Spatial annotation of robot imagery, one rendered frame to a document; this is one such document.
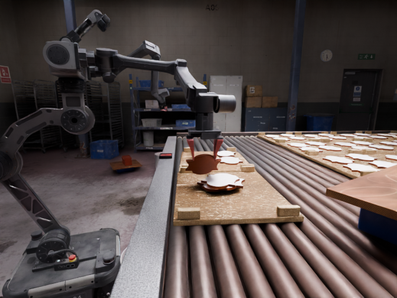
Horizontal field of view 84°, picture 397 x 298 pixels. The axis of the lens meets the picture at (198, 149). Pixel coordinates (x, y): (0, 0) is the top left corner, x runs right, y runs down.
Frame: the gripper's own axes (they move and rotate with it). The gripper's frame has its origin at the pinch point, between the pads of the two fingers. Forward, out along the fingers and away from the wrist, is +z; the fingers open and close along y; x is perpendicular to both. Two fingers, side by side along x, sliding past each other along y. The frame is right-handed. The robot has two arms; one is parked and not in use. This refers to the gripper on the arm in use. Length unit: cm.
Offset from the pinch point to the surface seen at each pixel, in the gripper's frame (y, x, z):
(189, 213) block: 6.0, 17.8, 10.3
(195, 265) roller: 5.6, 31.9, 14.0
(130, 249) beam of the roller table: 19.5, 25.6, 14.1
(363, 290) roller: -23.6, 40.0, 14.9
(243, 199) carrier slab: -11.7, 7.0, 12.2
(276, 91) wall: -265, -529, -46
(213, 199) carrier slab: -2.3, 6.0, 12.2
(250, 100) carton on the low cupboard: -181, -497, -21
